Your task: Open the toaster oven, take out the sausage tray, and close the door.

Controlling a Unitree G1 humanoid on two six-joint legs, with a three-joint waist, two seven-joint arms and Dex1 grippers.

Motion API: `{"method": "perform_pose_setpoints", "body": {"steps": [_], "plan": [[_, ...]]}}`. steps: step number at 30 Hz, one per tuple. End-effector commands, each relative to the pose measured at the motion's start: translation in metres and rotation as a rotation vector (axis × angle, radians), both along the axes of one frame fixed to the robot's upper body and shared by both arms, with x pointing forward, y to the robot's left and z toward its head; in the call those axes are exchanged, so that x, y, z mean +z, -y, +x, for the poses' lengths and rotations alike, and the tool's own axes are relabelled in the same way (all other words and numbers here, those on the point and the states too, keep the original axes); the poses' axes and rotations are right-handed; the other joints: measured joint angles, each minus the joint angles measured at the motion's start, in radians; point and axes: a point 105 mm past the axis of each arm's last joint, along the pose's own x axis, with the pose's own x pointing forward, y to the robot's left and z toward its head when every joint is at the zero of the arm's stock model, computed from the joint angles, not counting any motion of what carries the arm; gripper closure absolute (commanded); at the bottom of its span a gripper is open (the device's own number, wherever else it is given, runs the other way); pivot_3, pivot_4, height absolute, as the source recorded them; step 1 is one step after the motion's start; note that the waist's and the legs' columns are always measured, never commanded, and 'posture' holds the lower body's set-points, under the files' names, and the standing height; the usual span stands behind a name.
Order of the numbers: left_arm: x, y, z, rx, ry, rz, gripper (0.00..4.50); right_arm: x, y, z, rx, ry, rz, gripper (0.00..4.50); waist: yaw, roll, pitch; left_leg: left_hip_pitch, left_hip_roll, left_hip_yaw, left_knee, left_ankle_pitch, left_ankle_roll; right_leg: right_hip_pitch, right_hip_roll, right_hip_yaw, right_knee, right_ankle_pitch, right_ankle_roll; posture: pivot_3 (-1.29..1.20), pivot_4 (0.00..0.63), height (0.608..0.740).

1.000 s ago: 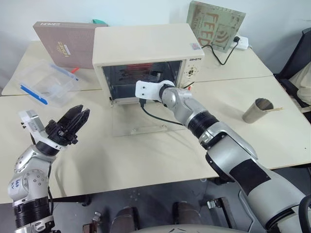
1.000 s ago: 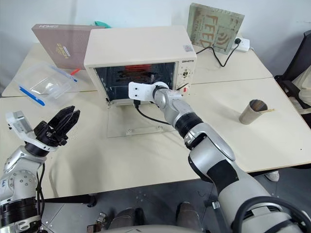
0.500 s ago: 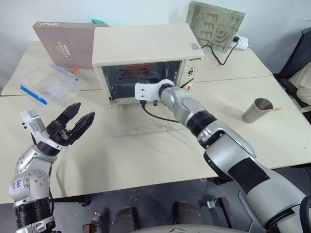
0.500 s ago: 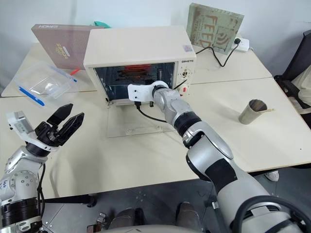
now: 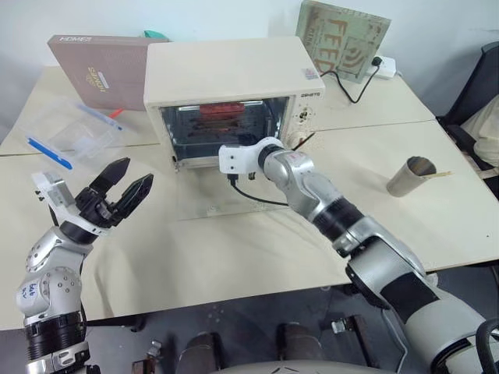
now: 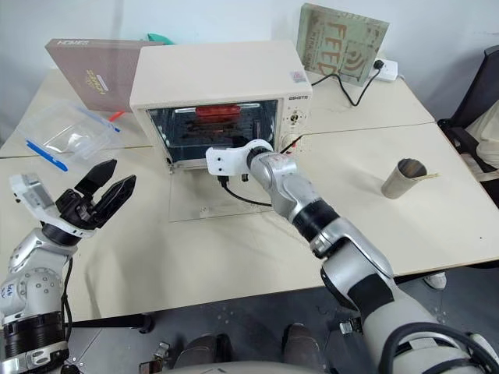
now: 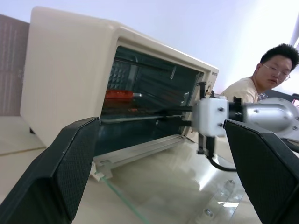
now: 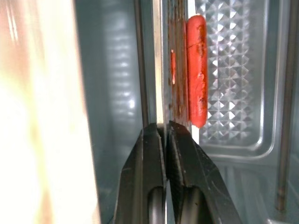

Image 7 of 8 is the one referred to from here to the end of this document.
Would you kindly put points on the cream toaster oven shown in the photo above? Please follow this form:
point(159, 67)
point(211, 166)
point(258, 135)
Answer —
point(67, 70)

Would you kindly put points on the brown wall panel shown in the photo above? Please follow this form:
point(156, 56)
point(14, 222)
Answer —
point(11, 70)

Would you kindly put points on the person in beige shirt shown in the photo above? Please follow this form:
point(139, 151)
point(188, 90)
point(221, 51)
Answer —
point(278, 70)

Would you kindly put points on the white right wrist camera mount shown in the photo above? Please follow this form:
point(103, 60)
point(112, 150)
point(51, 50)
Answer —
point(211, 116)

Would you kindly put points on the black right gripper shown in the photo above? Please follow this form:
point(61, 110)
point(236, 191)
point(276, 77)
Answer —
point(201, 91)

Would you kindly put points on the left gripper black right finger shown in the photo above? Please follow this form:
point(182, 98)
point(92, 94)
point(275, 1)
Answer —
point(268, 177)

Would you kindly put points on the thin-rimmed eyeglasses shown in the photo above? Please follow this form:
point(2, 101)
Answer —
point(276, 72)

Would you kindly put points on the glass toaster oven door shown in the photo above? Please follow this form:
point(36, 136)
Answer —
point(163, 186)

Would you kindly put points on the red sausage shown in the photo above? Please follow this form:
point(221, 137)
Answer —
point(116, 94)

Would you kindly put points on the cream oven knob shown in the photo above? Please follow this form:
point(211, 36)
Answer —
point(209, 88)

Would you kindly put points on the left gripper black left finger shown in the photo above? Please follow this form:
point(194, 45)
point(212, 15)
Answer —
point(53, 177)

